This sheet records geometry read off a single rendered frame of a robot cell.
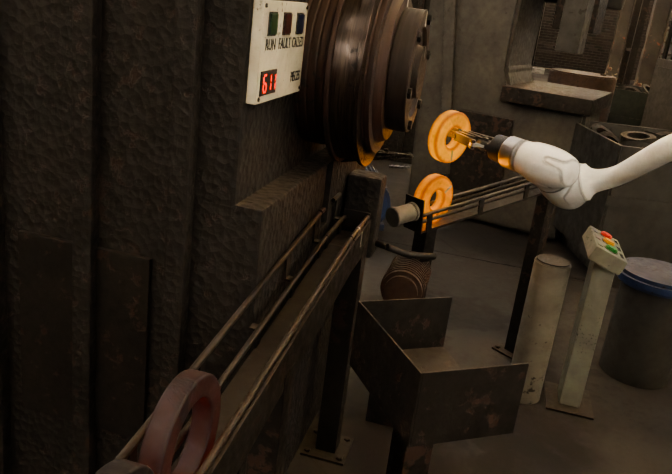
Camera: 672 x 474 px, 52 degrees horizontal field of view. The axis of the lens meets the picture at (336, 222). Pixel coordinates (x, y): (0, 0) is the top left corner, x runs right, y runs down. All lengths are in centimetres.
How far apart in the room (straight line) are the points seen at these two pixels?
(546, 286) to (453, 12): 238
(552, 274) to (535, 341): 25
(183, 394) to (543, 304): 166
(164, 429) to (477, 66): 368
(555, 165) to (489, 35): 255
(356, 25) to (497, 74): 289
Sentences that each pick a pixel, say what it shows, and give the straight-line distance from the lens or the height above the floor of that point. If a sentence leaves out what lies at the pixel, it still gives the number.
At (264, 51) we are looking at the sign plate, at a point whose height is 115.
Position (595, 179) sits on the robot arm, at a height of 88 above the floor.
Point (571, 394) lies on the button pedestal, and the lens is 259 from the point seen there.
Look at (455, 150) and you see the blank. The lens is 210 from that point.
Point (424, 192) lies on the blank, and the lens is 208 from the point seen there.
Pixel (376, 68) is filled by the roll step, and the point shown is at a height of 113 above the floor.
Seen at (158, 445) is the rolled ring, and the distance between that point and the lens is 90.
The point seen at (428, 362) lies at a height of 60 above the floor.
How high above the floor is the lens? 126
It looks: 18 degrees down
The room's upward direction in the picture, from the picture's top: 7 degrees clockwise
